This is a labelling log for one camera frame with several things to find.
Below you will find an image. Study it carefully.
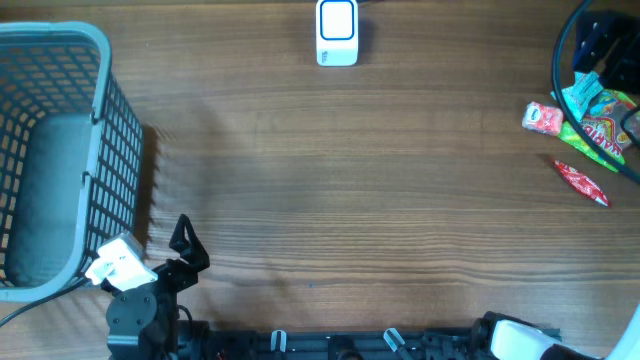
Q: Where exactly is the teal tissue wipes pack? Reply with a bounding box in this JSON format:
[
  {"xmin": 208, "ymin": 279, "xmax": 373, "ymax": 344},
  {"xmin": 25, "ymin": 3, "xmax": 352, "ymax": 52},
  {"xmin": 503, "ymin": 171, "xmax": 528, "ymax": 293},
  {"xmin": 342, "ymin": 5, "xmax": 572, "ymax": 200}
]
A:
[{"xmin": 562, "ymin": 71, "xmax": 603, "ymax": 122}]

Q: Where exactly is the green Haribo gummy bag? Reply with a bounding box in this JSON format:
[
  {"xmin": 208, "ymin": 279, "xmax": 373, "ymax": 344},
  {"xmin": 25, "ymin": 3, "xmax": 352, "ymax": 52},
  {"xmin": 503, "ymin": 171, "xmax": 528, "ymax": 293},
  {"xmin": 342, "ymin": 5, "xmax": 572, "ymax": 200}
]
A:
[{"xmin": 558, "ymin": 90, "xmax": 636, "ymax": 173}]

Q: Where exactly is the small red white carton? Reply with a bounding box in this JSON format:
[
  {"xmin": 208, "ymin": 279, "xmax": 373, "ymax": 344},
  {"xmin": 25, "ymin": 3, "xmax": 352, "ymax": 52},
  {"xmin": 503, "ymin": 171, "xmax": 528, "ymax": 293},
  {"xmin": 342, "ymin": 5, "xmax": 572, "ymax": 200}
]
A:
[{"xmin": 522, "ymin": 102, "xmax": 564, "ymax": 136}]

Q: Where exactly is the red candy bar wrapper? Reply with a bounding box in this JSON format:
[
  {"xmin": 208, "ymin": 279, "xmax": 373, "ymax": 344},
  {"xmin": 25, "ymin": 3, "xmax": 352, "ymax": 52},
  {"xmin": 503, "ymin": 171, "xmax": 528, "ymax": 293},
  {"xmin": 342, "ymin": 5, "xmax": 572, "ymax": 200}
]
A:
[{"xmin": 553, "ymin": 160, "xmax": 610, "ymax": 207}]

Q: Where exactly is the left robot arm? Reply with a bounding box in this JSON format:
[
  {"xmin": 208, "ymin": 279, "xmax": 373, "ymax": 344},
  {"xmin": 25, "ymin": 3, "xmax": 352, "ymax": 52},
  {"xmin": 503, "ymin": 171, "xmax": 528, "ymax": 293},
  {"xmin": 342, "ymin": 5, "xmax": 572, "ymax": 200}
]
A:
[{"xmin": 106, "ymin": 214, "xmax": 210, "ymax": 360}]

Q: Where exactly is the white barcode scanner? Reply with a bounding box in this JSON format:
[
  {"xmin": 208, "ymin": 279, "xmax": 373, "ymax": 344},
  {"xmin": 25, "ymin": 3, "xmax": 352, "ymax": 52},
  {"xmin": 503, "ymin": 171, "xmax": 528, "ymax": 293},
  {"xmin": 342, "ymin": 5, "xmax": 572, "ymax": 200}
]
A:
[{"xmin": 315, "ymin": 0, "xmax": 359, "ymax": 67}]

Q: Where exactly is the grey plastic shopping basket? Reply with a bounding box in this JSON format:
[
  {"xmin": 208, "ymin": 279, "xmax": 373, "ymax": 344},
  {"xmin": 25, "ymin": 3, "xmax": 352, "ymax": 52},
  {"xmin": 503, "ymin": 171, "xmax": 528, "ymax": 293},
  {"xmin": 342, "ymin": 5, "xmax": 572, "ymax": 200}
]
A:
[{"xmin": 1, "ymin": 22, "xmax": 144, "ymax": 303}]

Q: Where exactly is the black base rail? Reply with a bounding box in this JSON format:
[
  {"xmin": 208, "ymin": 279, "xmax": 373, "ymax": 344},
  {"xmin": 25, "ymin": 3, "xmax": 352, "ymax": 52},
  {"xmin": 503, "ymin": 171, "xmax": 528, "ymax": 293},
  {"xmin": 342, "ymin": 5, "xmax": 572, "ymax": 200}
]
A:
[{"xmin": 177, "ymin": 322, "xmax": 564, "ymax": 360}]

